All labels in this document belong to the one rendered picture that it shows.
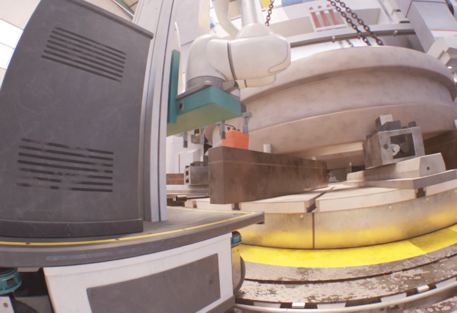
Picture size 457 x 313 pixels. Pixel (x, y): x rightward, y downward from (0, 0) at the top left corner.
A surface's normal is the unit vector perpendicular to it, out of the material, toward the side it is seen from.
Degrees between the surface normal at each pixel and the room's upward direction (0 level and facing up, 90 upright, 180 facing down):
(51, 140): 90
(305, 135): 90
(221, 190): 90
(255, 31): 77
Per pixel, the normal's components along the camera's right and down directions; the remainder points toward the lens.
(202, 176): 0.41, -0.21
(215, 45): -0.14, -0.34
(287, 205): -0.59, -0.15
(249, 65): -0.11, 0.65
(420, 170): -0.36, -0.18
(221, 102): 0.80, -0.16
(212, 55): -0.14, -0.13
